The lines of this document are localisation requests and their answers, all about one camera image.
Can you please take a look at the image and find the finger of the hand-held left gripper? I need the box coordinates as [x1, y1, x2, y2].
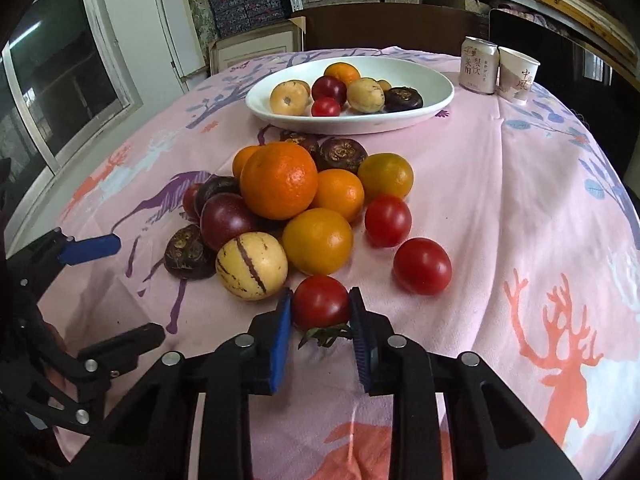
[20, 323, 166, 435]
[5, 228, 122, 293]

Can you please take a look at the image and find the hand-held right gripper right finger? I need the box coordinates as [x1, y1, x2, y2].
[348, 286, 583, 480]

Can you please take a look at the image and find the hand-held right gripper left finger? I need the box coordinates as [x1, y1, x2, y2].
[102, 287, 296, 480]

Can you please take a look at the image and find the red tomato with green calyx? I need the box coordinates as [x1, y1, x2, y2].
[292, 275, 352, 349]

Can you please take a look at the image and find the striped pepino melon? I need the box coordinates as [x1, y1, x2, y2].
[215, 232, 289, 302]
[346, 77, 386, 114]
[269, 80, 311, 116]

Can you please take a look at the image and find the yellowish small orange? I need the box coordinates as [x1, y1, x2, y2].
[357, 153, 415, 202]
[281, 207, 355, 277]

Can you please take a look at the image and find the dark red plum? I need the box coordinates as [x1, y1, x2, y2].
[199, 192, 258, 253]
[311, 75, 348, 107]

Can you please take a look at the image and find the large orange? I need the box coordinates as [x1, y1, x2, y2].
[240, 141, 319, 221]

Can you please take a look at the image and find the white oval plate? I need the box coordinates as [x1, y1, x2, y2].
[245, 56, 455, 136]

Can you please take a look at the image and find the dark glass window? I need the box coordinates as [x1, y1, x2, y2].
[0, 0, 146, 241]

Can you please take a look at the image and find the pink deer print tablecloth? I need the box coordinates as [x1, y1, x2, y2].
[30, 46, 633, 480]

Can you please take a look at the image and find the white board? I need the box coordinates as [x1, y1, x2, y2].
[152, 0, 208, 92]

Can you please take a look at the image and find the framed picture in cardboard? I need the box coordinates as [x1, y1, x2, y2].
[209, 16, 307, 76]

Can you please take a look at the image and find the green marbled slab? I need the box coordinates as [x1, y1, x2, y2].
[181, 0, 221, 68]

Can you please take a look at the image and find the stack of blue floral boxes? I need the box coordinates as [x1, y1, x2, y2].
[207, 0, 296, 38]

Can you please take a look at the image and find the pink drink can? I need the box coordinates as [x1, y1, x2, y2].
[459, 36, 500, 95]

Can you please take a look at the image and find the white paper cup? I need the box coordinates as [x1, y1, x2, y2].
[496, 46, 542, 107]

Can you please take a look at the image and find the brown wooden panel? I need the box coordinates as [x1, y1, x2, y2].
[300, 4, 491, 55]

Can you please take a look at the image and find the black panel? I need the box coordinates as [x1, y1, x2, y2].
[487, 8, 640, 181]

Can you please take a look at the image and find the pink cloth bundle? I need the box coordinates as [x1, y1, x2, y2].
[492, 2, 551, 28]

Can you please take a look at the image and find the stack of wooden frames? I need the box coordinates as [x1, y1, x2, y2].
[530, 0, 640, 53]

